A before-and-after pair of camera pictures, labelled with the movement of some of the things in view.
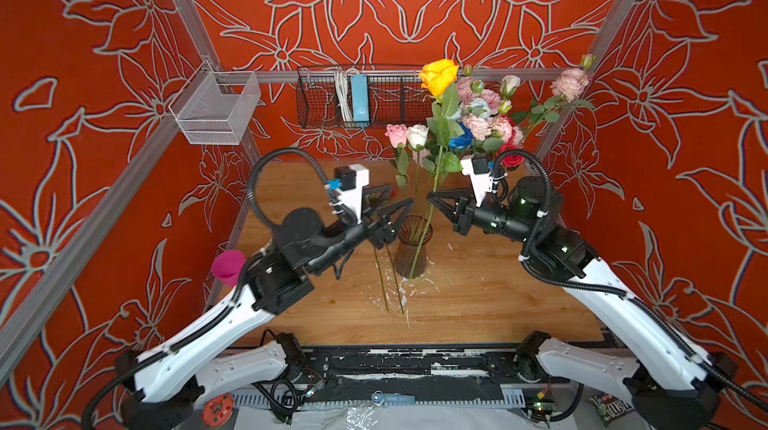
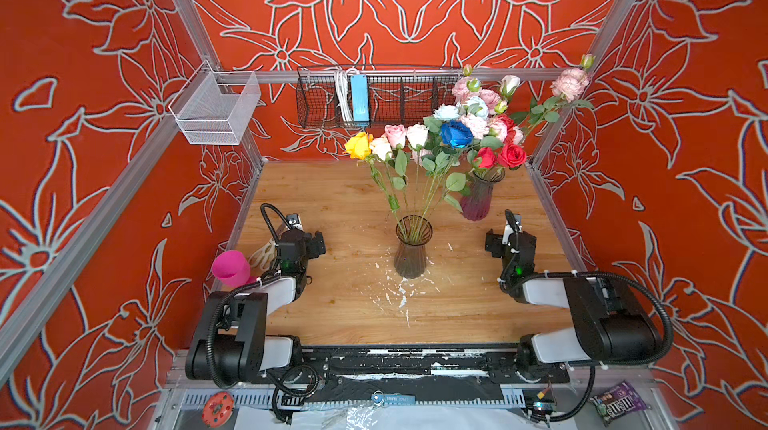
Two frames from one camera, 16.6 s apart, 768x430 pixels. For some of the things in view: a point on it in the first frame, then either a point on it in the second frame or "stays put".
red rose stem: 511,162 stays put
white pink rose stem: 508,85 stays put
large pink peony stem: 503,125 stays put
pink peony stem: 566,86 stays put
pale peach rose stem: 385,298 → 381,148
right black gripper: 460,211 → 494,241
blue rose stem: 464,140 stays put
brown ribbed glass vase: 410,259 stays put
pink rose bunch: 479,111 → 473,128
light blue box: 360,98 stays put
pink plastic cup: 227,266 stays put
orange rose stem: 439,78 → 361,148
